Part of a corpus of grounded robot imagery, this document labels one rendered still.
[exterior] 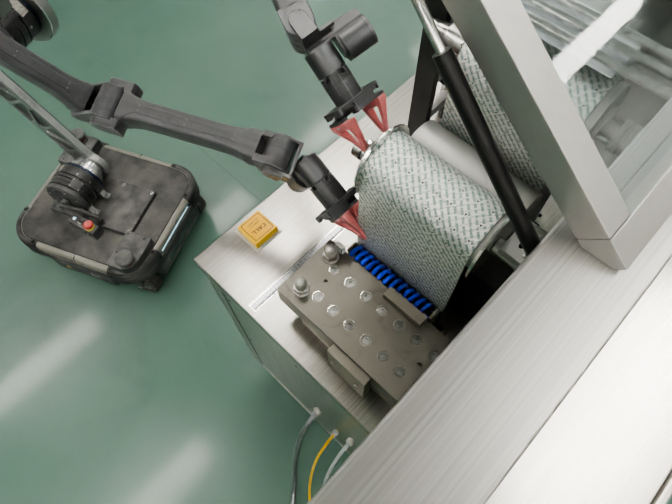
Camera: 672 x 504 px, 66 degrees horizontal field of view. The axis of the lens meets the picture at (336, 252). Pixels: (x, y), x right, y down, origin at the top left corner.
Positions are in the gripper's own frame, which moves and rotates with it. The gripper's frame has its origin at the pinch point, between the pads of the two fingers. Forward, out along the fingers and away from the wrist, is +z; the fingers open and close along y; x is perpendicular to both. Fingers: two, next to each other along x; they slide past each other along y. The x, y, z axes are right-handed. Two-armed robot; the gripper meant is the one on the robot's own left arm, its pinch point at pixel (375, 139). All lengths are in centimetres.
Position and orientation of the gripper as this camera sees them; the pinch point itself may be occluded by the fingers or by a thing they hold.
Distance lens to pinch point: 101.8
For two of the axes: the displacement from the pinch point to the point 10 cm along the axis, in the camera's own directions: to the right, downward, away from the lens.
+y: -6.9, 6.4, -3.4
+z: 5.6, 7.7, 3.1
